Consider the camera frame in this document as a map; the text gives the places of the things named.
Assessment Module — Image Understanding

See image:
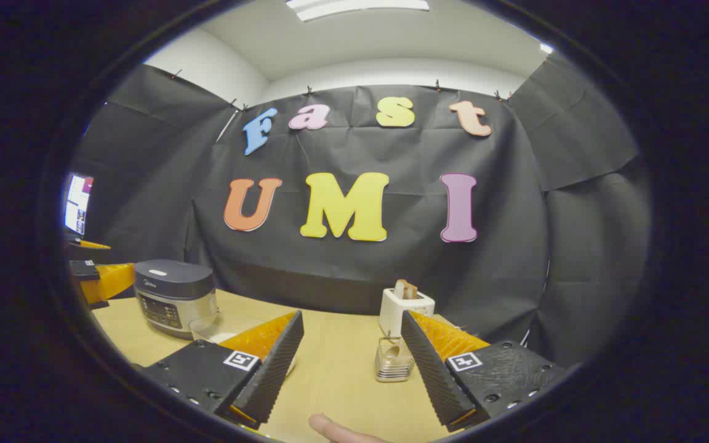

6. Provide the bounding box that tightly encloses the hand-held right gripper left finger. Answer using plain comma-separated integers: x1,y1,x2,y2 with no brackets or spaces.
142,309,305,430

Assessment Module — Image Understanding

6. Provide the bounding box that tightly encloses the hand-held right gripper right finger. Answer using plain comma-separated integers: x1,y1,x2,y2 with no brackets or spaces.
400,309,567,433

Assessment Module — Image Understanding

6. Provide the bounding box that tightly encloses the metal wire chopstick holder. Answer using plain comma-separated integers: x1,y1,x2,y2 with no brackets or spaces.
374,335,415,383

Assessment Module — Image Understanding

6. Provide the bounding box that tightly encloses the wooden spoon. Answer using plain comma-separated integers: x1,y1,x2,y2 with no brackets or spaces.
383,331,403,365

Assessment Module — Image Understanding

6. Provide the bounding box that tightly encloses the silver black rice cooker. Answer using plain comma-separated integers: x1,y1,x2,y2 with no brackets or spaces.
134,259,218,340

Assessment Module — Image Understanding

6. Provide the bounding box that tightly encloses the computer monitor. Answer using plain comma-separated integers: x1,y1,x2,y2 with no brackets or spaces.
63,172,94,237

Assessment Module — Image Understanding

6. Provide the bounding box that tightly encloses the white toaster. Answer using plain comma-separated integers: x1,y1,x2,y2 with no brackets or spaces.
379,287,436,339

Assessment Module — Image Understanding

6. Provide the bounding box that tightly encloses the clear plastic tray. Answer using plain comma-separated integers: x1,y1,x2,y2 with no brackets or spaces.
190,313,298,377

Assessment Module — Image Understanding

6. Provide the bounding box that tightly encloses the black backdrop cloth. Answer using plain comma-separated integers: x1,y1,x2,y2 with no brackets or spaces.
65,58,654,370

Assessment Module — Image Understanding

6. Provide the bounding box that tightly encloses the ceiling light panel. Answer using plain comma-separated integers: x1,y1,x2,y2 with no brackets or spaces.
286,0,430,22

